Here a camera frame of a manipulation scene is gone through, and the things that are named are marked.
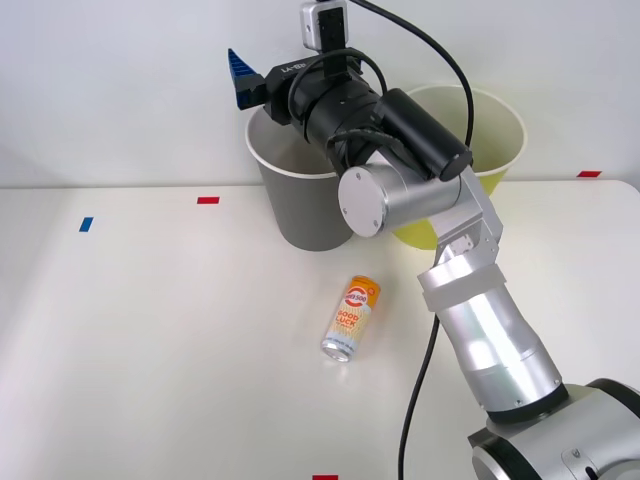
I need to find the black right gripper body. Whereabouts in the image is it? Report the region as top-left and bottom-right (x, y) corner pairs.
(262, 55), (365, 135)

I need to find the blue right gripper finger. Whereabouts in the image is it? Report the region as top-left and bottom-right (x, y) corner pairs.
(233, 78), (266, 110)
(227, 47), (267, 94)

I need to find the grey plastic waste bin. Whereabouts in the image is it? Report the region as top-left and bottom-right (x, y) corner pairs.
(244, 102), (362, 253)

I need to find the yellow-green plastic waste bin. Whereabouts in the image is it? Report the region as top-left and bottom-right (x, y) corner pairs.
(391, 84), (528, 251)

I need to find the orange and white drink can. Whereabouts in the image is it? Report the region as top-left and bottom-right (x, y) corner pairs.
(320, 274), (382, 363)

